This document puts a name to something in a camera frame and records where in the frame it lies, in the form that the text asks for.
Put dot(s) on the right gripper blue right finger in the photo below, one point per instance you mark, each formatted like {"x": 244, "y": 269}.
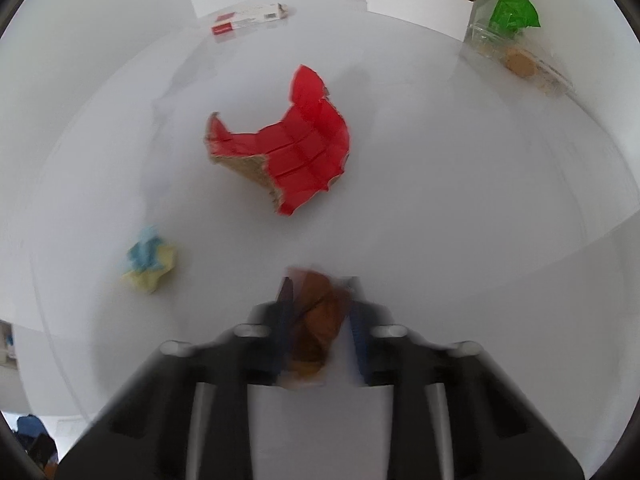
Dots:
{"x": 494, "y": 431}

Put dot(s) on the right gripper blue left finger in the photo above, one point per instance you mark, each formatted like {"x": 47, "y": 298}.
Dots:
{"x": 143, "y": 433}

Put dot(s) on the yellow blue paper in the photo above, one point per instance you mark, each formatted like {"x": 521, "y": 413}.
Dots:
{"x": 148, "y": 261}

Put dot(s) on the brown chocolate wrapper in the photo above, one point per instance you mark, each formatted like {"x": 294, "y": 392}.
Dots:
{"x": 320, "y": 306}

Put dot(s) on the red torn cardboard piece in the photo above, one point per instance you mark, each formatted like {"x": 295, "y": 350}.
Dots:
{"x": 294, "y": 159}

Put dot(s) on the white folded card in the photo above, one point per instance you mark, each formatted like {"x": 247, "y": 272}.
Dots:
{"x": 448, "y": 17}

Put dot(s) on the green plastic bag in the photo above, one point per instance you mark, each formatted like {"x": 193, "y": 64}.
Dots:
{"x": 509, "y": 17}

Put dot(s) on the red white small box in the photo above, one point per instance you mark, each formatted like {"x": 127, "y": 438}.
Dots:
{"x": 240, "y": 19}

